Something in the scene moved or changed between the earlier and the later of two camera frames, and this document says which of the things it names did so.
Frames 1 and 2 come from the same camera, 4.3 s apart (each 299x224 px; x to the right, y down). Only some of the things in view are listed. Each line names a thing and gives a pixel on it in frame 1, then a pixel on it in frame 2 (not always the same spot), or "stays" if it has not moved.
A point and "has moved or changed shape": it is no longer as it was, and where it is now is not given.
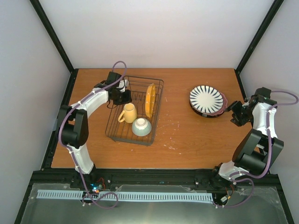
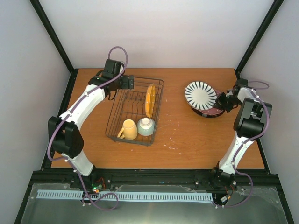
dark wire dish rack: [135, 121] stays
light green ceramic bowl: [141, 127] has moved or changed shape
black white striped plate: [206, 99] has moved or changed shape
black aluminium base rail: [69, 179] stays
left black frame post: [49, 29] stays
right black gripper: [234, 107] to [218, 103]
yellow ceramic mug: [129, 115] to [129, 131]
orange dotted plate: [150, 97] stays
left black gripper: [128, 99] to [126, 85]
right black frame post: [238, 69] stays
